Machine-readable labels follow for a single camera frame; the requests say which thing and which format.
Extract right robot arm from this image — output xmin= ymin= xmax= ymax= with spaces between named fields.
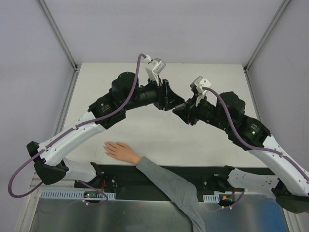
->
xmin=173 ymin=91 xmax=309 ymax=214

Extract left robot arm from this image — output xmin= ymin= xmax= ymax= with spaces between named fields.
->
xmin=27 ymin=72 xmax=184 ymax=188

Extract grey sleeved forearm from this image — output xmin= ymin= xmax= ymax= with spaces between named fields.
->
xmin=136 ymin=157 xmax=206 ymax=232

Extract person's hand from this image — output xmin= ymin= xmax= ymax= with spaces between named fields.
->
xmin=104 ymin=142 xmax=141 ymax=165

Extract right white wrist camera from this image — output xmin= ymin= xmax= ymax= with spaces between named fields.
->
xmin=190 ymin=76 xmax=211 ymax=106

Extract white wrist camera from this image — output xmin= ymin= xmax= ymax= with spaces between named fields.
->
xmin=144 ymin=55 xmax=166 ymax=86
xmin=190 ymin=76 xmax=211 ymax=106

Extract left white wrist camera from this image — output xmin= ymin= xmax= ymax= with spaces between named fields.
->
xmin=144 ymin=55 xmax=166 ymax=86

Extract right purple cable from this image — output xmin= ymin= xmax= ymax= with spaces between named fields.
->
xmin=202 ymin=87 xmax=309 ymax=182

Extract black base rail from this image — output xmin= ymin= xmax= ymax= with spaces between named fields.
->
xmin=74 ymin=165 xmax=234 ymax=202

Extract right white cable duct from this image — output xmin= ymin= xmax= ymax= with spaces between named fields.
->
xmin=203 ymin=194 xmax=220 ymax=203

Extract left aluminium frame post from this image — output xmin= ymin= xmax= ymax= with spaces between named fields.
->
xmin=38 ymin=0 xmax=78 ymax=67

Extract aluminium frame post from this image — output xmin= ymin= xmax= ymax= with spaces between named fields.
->
xmin=243 ymin=0 xmax=292 ymax=73
xmin=38 ymin=0 xmax=78 ymax=67

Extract right aluminium frame post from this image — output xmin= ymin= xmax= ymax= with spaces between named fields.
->
xmin=243 ymin=0 xmax=292 ymax=73

